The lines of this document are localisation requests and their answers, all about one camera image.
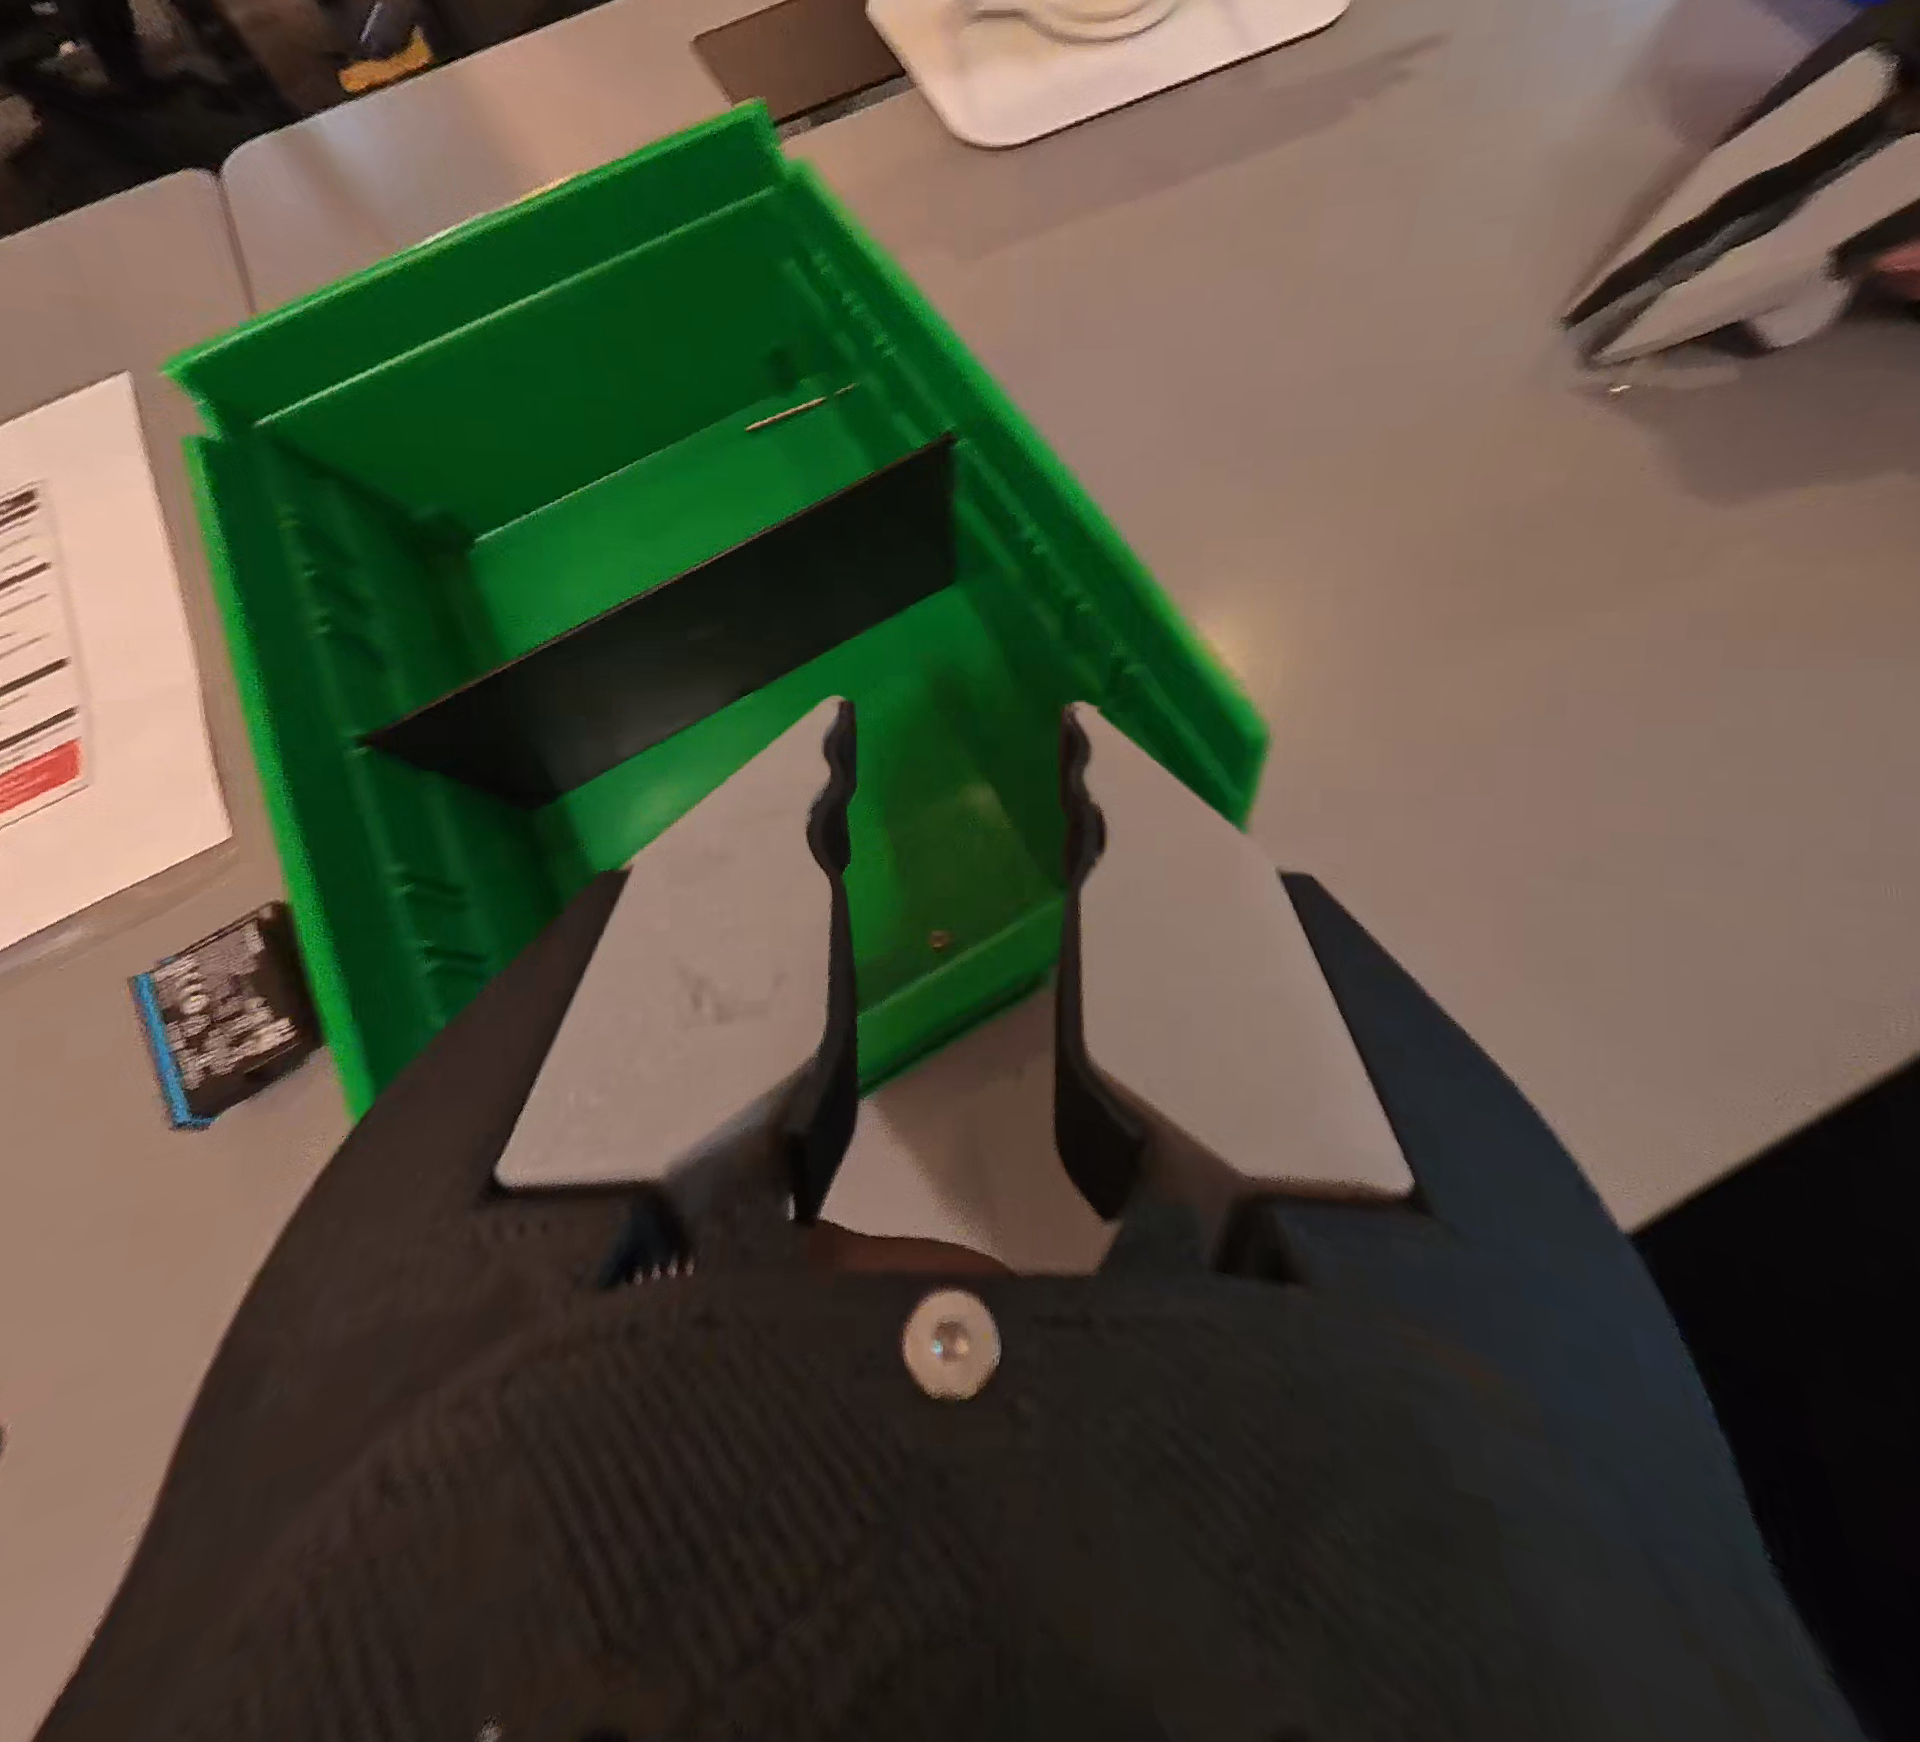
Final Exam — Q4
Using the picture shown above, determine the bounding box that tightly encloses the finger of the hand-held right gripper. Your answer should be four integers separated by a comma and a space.
1560, 44, 1903, 325
1583, 137, 1920, 370

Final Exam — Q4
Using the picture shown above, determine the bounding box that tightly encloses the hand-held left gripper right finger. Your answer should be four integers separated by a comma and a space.
1050, 707, 1417, 1228

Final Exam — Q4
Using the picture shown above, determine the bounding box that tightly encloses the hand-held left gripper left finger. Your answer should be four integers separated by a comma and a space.
495, 698, 864, 1228

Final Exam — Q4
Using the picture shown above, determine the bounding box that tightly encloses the green plastic bin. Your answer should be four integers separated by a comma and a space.
163, 99, 1271, 1125

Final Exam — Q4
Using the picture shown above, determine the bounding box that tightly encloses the black bin divider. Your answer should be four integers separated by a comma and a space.
359, 434, 961, 816

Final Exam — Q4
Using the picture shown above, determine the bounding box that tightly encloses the black labelled battery pack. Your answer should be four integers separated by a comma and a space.
130, 902, 324, 1135

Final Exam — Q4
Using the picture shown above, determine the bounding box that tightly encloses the white printed sheet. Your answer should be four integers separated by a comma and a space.
0, 371, 236, 951

